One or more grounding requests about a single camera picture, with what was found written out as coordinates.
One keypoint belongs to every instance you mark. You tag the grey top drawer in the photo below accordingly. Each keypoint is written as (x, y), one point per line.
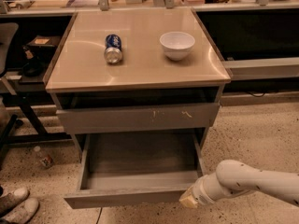
(138, 118)

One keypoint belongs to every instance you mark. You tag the foam gripper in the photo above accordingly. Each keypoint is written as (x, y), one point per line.
(200, 192)

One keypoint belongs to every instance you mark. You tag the black box under desk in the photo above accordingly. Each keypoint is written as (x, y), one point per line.
(44, 42)

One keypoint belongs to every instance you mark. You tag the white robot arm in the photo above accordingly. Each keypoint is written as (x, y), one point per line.
(234, 178)

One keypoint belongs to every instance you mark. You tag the blue soda can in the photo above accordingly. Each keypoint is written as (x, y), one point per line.
(113, 51)

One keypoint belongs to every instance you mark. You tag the grey drawer cabinet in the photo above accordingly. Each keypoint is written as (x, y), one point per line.
(82, 78)

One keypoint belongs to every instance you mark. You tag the grey office chair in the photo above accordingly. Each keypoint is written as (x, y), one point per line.
(7, 32)

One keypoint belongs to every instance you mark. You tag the clear plastic bottle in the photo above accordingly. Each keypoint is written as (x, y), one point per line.
(43, 157)

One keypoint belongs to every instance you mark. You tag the white shoe far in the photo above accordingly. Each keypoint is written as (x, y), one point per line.
(12, 199)

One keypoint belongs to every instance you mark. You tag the white bowl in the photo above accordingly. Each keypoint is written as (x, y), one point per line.
(176, 45)

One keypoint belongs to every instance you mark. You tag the white shoe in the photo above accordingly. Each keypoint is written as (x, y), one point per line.
(22, 213)
(12, 199)

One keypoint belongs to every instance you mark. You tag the white shoe near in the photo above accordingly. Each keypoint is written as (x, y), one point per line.
(22, 213)

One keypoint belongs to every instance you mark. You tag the grey drawer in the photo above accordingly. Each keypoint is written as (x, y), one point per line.
(134, 168)
(138, 118)

